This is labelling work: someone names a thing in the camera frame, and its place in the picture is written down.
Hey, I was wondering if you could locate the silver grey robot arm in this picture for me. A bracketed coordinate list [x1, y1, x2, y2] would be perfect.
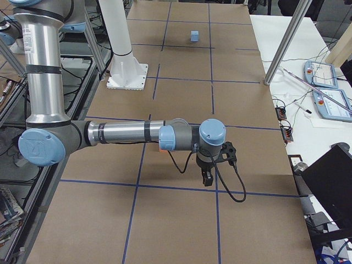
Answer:
[12, 1, 226, 186]

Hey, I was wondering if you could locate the orange black connector box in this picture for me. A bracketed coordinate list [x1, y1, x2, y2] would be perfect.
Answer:
[275, 106, 287, 121]

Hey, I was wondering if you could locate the teach pendant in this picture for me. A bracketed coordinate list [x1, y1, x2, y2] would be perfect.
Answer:
[313, 88, 351, 123]
[304, 60, 339, 89]

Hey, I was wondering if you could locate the aluminium frame post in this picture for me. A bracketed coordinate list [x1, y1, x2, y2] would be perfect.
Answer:
[264, 0, 312, 85]

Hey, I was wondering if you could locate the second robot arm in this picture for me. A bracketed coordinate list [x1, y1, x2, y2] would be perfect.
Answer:
[1, 15, 23, 46]

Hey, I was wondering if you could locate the stack of books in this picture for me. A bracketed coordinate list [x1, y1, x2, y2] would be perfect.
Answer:
[1, 186, 24, 247]

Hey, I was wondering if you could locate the upper teach pendant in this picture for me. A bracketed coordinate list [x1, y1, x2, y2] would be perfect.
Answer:
[304, 60, 339, 89]

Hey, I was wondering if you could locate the black camera cable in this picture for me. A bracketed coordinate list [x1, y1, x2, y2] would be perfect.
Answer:
[167, 150, 246, 204]

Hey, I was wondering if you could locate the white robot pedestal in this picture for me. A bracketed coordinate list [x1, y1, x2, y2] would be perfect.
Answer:
[99, 0, 149, 90]

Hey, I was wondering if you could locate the lower teach pendant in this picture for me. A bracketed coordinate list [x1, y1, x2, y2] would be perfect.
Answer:
[313, 88, 351, 123]

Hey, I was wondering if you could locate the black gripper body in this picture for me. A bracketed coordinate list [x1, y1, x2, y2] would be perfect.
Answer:
[196, 154, 216, 174]

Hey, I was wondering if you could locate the light blue block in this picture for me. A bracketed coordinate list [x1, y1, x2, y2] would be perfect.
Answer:
[190, 30, 200, 43]

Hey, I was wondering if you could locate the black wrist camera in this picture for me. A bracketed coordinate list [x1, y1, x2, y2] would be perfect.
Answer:
[218, 141, 237, 166]

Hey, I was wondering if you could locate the black marker pen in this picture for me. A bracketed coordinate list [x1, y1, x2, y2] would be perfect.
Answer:
[294, 101, 312, 114]

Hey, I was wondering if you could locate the black monitor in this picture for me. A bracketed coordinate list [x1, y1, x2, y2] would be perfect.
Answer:
[302, 145, 351, 228]

